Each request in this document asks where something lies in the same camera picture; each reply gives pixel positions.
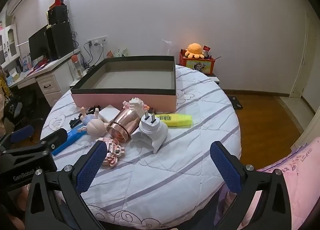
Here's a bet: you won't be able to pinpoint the white wall socket strip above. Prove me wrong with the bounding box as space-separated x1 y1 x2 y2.
87 36 108 47

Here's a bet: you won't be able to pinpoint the black floor scale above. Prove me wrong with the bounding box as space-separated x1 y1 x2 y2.
229 96 243 110

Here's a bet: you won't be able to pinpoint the orange octopus plush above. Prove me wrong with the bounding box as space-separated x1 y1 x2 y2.
185 43 204 59

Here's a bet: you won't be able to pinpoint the red printed storage box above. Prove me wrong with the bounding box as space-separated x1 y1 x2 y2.
179 50 215 75

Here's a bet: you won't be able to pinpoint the rose gold metal cup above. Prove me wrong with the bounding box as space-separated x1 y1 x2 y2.
107 107 145 143

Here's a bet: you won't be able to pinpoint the small baby doll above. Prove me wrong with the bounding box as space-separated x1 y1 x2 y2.
76 106 110 139

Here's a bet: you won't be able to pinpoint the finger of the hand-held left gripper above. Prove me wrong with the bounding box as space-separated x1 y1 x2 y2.
0 124 35 148
39 127 68 155

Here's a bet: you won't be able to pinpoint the black computer monitor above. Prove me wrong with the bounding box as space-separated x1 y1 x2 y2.
28 26 49 63

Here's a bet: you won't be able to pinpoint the red papers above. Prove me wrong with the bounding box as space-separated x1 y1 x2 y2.
32 59 54 71

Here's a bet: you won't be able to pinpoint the pink box with black rim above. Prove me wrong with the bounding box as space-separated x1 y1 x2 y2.
70 56 177 113

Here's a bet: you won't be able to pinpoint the pink white block figure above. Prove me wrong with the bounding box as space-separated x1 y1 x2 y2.
122 98 150 115

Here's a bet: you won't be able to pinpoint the yellow highlighter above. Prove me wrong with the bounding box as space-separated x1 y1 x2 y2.
154 114 193 128

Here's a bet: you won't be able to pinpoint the clear plastic bag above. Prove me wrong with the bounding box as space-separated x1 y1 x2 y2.
162 39 175 56

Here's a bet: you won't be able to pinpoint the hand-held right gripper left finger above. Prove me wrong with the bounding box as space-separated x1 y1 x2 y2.
24 141 108 230

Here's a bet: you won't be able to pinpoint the pink brown block figure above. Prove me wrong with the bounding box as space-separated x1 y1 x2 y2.
94 138 126 168

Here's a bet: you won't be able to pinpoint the white charger cube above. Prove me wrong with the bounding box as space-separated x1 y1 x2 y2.
99 105 120 122

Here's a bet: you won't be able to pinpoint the pink printed blanket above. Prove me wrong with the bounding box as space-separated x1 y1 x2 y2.
217 137 320 230

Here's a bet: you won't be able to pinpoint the white door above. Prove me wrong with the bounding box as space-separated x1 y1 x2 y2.
290 13 317 101

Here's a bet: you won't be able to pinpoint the blue highlighter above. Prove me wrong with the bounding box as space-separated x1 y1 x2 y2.
52 124 88 156

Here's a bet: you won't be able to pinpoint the black cables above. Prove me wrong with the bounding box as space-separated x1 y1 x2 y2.
82 41 105 69

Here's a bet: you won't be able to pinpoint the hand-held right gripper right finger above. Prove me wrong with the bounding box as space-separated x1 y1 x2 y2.
209 141 300 230

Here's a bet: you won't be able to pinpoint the clear bottle with red cap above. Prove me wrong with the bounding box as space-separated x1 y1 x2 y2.
71 55 84 79

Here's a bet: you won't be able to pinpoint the blue white box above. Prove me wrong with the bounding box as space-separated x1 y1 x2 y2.
20 55 32 69

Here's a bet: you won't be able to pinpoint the black speakers stack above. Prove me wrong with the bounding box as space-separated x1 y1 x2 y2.
46 21 75 60

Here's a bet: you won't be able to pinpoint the white desk with drawers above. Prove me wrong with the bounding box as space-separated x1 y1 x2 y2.
7 49 83 108

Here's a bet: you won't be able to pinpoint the white green snack packet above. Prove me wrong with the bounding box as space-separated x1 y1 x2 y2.
115 48 130 58

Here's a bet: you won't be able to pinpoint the white glass-door cabinet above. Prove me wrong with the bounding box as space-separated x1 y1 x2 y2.
0 23 20 68

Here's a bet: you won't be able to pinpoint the white plug adapter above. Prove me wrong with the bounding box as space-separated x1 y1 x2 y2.
130 110 168 153

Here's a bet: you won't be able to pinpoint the white nightstand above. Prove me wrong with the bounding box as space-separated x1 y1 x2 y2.
207 74 220 86

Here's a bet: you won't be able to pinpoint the black office chair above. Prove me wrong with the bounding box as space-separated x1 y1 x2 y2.
2 95 50 140

